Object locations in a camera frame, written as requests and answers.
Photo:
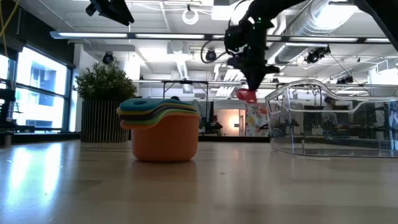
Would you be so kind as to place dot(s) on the clear plastic basket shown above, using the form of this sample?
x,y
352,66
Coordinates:
x,y
357,133

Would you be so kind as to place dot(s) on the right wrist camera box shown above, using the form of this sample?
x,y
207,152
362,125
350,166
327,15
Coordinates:
x,y
237,37

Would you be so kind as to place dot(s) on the person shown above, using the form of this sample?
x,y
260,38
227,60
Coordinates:
x,y
175,98
329,118

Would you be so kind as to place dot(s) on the colourful wall poster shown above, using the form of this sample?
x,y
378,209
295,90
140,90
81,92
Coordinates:
x,y
256,119

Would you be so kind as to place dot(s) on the small black track light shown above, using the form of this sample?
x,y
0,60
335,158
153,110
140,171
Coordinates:
x,y
345,80

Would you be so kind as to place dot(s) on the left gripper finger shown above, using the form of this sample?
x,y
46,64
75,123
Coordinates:
x,y
119,12

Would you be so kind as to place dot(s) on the black ceiling spotlight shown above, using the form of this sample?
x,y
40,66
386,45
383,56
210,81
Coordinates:
x,y
108,58
211,55

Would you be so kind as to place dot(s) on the orange measuring cup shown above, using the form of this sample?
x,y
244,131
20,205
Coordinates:
x,y
164,140

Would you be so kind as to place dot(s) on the black background table frame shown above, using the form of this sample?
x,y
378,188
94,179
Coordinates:
x,y
186,82

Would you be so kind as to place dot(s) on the black aluminium rig frame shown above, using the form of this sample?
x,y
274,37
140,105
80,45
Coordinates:
x,y
362,40

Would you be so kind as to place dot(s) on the potted plant in ribbed pot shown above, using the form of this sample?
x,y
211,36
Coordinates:
x,y
105,84

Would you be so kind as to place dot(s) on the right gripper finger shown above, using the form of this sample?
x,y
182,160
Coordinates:
x,y
255,81

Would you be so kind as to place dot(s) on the black background machine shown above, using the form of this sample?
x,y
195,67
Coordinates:
x,y
211,127

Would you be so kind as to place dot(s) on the pink measuring cup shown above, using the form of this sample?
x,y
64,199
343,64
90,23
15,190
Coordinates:
x,y
247,96

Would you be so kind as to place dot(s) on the green measuring cup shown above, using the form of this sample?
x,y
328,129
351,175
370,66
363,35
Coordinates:
x,y
140,122

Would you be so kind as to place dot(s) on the silver ventilation duct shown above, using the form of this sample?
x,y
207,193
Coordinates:
x,y
298,46

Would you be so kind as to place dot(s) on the black track light cluster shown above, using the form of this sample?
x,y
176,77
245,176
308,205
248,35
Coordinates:
x,y
317,54

